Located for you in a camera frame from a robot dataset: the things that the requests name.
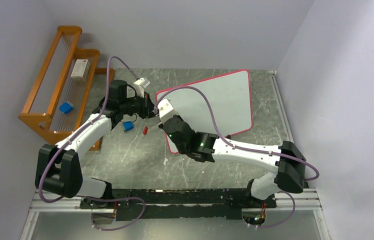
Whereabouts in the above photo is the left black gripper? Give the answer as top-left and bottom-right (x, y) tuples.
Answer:
(119, 91), (156, 119)

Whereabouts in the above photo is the red marker cap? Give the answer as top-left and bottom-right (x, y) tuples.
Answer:
(142, 126), (149, 135)

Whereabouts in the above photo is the blue eraser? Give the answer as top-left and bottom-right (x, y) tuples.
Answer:
(122, 121), (135, 133)
(59, 101), (74, 115)

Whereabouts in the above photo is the red framed whiteboard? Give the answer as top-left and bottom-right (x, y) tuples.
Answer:
(166, 69), (253, 136)

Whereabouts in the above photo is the red capped whiteboard marker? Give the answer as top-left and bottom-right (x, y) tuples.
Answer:
(148, 123), (161, 131)

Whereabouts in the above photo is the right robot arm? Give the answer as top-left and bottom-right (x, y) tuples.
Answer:
(161, 115), (306, 207)

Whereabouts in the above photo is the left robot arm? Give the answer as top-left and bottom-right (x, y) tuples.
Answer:
(35, 78), (155, 208)

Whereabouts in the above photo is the white red cardboard box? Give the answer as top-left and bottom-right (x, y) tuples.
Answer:
(70, 59), (90, 81)

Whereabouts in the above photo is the blue eraser on shelf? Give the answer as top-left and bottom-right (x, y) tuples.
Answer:
(59, 101), (74, 115)

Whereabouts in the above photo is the orange wooden shelf rack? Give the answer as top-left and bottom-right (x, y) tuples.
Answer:
(18, 25), (107, 145)

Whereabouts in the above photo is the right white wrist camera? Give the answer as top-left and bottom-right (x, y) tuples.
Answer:
(157, 98), (179, 124)

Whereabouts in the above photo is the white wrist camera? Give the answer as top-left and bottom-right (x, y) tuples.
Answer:
(133, 78), (150, 98)
(157, 98), (179, 124)

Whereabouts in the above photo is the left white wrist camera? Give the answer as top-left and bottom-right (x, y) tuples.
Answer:
(133, 78), (150, 98)

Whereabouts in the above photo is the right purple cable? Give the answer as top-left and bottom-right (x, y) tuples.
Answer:
(153, 86), (320, 230)

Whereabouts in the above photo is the purple cable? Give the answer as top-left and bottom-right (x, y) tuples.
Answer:
(153, 86), (320, 230)
(37, 55), (146, 232)

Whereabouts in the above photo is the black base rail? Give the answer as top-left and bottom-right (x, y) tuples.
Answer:
(79, 188), (277, 221)

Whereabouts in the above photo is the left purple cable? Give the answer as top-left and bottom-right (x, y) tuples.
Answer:
(37, 55), (146, 232)

